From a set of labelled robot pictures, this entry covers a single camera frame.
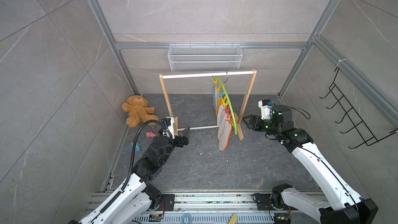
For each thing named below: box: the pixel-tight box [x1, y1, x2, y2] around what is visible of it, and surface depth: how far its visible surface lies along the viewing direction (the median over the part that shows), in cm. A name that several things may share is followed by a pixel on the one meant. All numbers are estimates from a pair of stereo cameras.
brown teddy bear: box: [121, 94, 160, 128], surface depth 103 cm
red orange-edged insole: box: [218, 119, 233, 152], surface depth 81 cm
